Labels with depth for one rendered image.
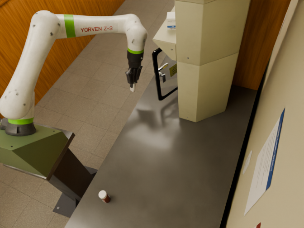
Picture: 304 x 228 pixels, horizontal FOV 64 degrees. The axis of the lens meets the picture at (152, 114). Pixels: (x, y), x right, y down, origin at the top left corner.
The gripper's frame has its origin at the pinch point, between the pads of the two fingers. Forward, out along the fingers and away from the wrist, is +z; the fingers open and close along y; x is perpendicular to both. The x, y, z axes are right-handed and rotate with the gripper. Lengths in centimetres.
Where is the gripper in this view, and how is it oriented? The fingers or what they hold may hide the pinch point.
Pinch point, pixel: (132, 86)
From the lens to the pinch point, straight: 153.9
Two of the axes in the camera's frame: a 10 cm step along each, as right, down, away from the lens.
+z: -1.2, 7.1, 7.0
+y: -6.4, 4.9, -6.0
